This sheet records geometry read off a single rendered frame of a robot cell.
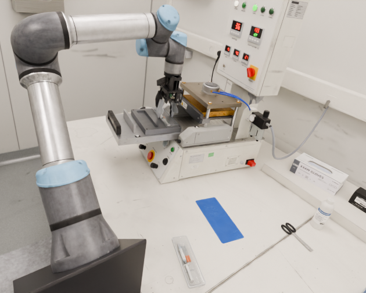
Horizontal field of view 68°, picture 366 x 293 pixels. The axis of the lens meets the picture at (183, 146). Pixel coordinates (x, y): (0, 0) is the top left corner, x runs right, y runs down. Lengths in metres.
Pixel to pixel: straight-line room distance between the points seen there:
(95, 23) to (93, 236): 0.56
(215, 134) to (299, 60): 0.69
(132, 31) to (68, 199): 0.52
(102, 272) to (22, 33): 0.61
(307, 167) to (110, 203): 0.93
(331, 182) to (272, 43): 0.68
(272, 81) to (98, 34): 0.75
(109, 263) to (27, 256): 0.42
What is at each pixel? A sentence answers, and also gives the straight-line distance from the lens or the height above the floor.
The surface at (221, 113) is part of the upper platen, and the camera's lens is 1.25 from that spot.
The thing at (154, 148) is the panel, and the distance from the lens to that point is 1.32.
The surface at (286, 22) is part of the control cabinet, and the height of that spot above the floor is 1.45.
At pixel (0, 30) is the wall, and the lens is 2.37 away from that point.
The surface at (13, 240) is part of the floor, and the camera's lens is 2.09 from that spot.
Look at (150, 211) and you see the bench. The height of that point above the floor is 0.75.
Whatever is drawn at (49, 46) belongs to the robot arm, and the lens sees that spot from 0.84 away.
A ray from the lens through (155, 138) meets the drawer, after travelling 1.14.
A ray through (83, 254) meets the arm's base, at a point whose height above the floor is 1.02.
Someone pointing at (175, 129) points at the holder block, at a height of 0.99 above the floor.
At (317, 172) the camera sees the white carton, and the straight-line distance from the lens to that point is 1.44.
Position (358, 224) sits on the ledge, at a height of 0.79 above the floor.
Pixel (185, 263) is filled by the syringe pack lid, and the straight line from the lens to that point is 0.94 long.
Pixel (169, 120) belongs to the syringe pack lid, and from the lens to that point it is 1.20.
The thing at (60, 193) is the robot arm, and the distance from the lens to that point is 0.65.
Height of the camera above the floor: 1.52
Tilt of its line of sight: 31 degrees down
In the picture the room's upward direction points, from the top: 10 degrees clockwise
